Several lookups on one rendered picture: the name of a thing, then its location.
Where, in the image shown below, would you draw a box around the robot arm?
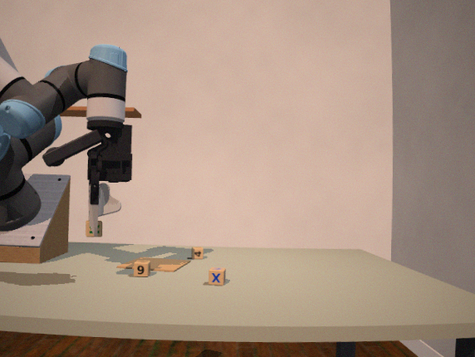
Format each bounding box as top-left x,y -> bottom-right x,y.
0,38 -> 128,232

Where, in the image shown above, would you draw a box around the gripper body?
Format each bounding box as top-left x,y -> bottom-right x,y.
87,120 -> 132,183

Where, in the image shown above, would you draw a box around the orange flat mat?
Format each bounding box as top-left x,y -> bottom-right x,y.
117,257 -> 191,272

